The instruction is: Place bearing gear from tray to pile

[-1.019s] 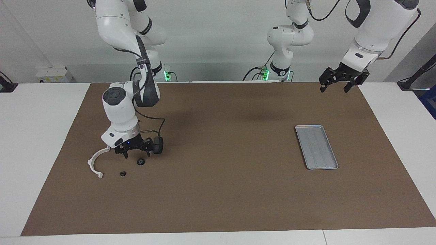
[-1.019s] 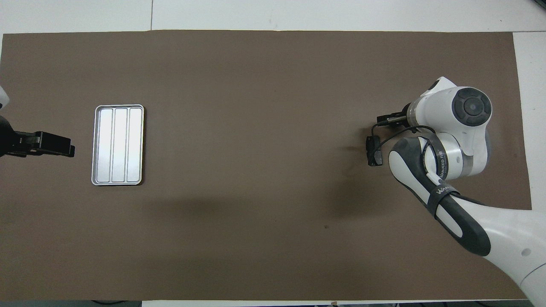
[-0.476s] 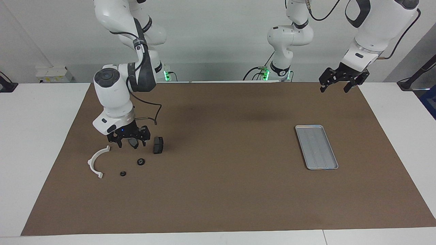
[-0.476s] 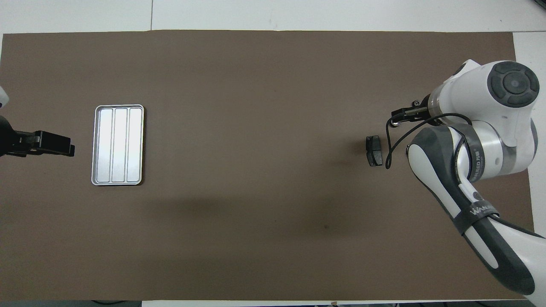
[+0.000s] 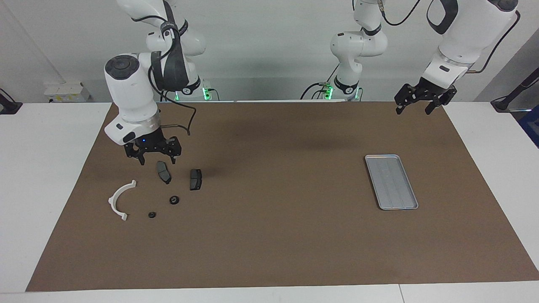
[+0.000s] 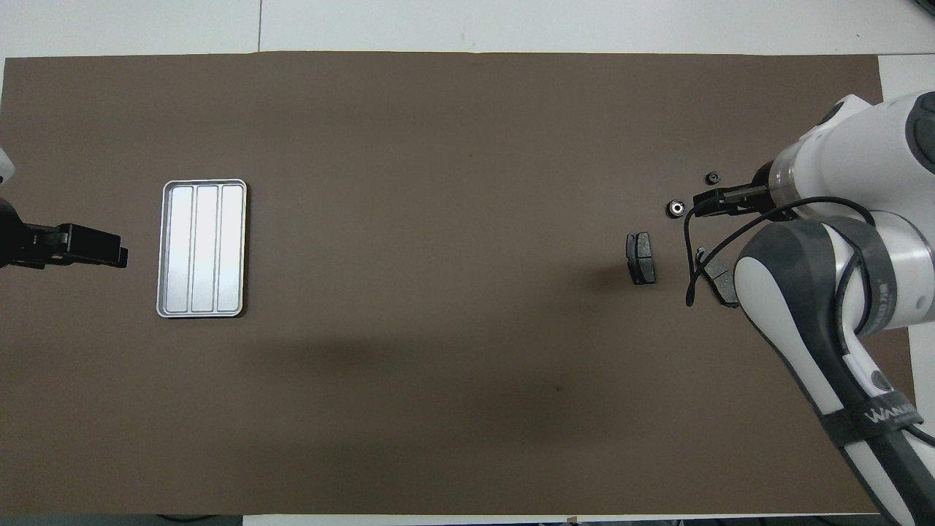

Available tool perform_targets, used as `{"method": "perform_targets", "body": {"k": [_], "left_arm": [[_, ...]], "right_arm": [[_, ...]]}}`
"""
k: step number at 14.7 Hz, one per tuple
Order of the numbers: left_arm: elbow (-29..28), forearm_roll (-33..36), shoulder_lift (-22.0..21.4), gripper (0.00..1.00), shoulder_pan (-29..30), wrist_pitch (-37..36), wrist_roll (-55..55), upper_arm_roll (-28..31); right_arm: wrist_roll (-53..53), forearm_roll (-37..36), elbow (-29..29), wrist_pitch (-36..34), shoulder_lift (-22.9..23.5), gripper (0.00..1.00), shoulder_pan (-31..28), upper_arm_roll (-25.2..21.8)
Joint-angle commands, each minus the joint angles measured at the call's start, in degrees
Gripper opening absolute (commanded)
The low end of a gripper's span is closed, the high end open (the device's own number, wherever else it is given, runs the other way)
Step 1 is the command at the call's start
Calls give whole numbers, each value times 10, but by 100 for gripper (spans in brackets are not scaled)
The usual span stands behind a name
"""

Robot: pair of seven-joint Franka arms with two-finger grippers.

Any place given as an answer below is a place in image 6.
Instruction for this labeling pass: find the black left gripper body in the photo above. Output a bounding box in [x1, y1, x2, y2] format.
[0, 199, 70, 270]

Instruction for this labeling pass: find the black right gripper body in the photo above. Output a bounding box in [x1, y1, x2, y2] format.
[751, 161, 779, 209]

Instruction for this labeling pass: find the silver metal tray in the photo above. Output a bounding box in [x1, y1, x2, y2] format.
[156, 178, 248, 319]

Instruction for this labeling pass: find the curved dark grey brake pad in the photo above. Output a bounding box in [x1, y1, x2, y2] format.
[695, 247, 739, 308]

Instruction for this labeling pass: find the rectangular dark grey brake pad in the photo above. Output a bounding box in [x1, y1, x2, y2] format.
[626, 232, 657, 286]

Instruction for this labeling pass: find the brown table mat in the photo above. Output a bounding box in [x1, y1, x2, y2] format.
[0, 51, 912, 516]

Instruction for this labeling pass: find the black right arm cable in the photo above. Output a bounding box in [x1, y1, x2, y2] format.
[683, 196, 877, 308]

